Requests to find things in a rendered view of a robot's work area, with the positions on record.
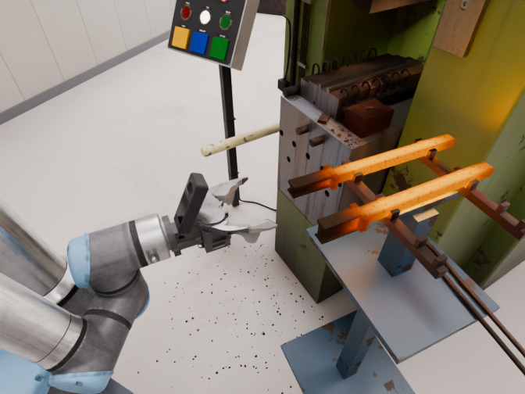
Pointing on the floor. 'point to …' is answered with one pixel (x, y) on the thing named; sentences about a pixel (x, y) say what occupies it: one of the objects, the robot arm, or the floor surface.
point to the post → (229, 123)
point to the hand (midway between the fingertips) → (262, 197)
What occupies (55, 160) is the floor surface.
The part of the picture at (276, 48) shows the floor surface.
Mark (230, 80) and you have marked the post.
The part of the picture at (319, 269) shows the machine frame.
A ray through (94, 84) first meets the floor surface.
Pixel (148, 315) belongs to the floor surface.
